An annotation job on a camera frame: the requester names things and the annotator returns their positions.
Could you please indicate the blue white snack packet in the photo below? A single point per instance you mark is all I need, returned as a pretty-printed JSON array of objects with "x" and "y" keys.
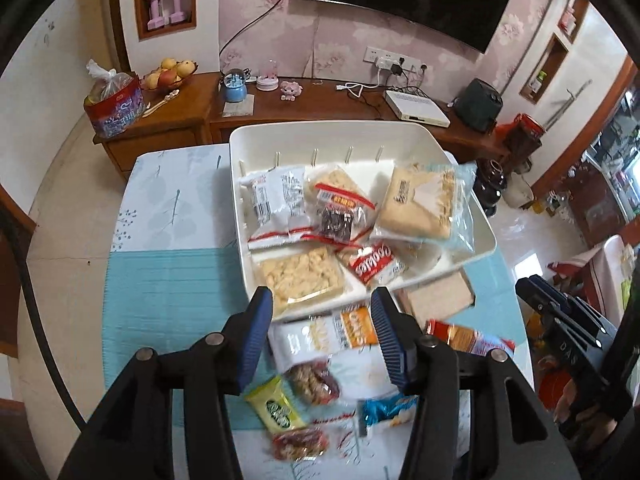
[{"x": 390, "y": 407}]

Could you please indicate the white orange snack pouch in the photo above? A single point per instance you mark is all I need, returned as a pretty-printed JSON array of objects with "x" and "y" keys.
[{"x": 320, "y": 335}]

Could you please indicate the red apple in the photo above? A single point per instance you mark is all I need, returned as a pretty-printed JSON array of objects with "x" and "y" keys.
[{"x": 167, "y": 77}]

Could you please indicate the pink white dome ornament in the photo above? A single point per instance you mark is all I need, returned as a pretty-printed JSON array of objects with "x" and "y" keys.
[{"x": 267, "y": 80}]

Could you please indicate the metal rod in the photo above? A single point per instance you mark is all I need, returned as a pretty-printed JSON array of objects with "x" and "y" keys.
[{"x": 567, "y": 105}]

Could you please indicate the clear red-striped dark snack packet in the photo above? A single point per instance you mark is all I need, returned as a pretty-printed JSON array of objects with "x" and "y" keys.
[{"x": 340, "y": 215}]

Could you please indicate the clear red dates packet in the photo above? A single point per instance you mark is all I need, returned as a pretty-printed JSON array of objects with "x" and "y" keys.
[{"x": 300, "y": 445}]

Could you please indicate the white plastic storage bin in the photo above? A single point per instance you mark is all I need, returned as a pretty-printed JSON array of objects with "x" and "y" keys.
[{"x": 280, "y": 140}]

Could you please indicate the fruit bowl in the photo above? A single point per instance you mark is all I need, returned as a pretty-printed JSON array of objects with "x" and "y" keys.
[{"x": 172, "y": 85}]

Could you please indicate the yellow green snack packet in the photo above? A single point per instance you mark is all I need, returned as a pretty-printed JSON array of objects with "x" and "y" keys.
[{"x": 275, "y": 407}]

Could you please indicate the pink dumbbell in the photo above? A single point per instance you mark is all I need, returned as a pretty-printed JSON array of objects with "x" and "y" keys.
[
  {"x": 176, "y": 2},
  {"x": 157, "y": 7}
]

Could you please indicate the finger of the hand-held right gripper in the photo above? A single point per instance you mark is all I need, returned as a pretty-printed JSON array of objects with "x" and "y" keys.
[
  {"x": 575, "y": 302},
  {"x": 532, "y": 300}
]

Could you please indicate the brown wooden door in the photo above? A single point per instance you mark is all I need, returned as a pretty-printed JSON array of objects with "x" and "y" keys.
[{"x": 12, "y": 280}]

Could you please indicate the person's right hand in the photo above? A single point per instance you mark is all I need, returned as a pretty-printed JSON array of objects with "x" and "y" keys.
[{"x": 567, "y": 407}]

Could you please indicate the clear pale puffed rice packet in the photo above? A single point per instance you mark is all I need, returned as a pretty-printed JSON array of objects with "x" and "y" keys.
[{"x": 300, "y": 272}]

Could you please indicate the clear rice cracker packet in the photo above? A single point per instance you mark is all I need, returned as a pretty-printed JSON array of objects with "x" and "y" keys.
[{"x": 335, "y": 177}]

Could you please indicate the dark green air fryer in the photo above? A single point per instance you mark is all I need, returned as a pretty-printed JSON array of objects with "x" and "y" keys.
[{"x": 480, "y": 105}]

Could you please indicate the green white box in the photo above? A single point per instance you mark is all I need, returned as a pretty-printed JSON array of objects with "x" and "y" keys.
[{"x": 539, "y": 82}]

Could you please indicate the brown cardboard piece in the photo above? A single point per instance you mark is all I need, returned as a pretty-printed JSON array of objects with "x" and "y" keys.
[{"x": 435, "y": 297}]

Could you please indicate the blue clear bread packet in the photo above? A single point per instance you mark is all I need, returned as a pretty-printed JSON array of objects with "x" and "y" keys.
[{"x": 425, "y": 205}]

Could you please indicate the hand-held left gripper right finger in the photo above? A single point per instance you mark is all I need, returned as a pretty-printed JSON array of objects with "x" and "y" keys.
[{"x": 390, "y": 345}]

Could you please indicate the red cookie packet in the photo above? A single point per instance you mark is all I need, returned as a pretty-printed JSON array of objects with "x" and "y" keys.
[{"x": 372, "y": 265}]

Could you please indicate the pink figurine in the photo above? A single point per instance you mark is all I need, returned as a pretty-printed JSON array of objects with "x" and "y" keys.
[{"x": 290, "y": 90}]

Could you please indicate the white red-striped snack packet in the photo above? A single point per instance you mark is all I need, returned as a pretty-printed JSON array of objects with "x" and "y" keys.
[{"x": 272, "y": 200}]

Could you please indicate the clear mixed nuts packet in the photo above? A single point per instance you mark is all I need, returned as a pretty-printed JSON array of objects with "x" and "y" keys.
[{"x": 312, "y": 382}]

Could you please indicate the red blue snack bag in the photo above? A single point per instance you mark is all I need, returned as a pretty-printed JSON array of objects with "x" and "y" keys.
[{"x": 112, "y": 110}]

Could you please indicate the table with patterned tablecloth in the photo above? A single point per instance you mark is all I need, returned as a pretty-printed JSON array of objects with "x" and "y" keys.
[{"x": 165, "y": 285}]

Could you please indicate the wooden television cabinet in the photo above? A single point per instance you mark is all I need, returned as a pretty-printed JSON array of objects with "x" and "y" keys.
[{"x": 310, "y": 105}]

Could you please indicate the red orange snack packet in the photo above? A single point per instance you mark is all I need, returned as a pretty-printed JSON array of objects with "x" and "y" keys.
[{"x": 465, "y": 337}]

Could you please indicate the white wall socket strip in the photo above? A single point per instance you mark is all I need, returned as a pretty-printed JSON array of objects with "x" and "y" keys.
[{"x": 372, "y": 54}]

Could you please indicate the grey square mat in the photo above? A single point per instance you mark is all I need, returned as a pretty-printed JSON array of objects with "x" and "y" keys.
[{"x": 245, "y": 109}]

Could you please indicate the white set-top box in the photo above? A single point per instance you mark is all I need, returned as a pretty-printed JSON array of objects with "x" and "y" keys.
[{"x": 417, "y": 109}]

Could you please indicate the red dark patterned canister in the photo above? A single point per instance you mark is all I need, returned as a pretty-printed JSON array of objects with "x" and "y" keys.
[{"x": 525, "y": 135}]

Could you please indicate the white bucket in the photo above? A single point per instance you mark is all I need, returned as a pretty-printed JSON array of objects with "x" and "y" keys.
[{"x": 520, "y": 194}]

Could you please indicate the yellow pear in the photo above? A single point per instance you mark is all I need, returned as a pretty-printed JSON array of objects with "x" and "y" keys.
[
  {"x": 169, "y": 63},
  {"x": 186, "y": 66}
]

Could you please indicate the blue snow globe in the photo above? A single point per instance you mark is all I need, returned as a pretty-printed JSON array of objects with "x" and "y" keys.
[{"x": 235, "y": 91}]

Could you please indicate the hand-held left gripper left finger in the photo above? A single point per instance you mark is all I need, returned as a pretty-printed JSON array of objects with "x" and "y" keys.
[{"x": 255, "y": 340}]

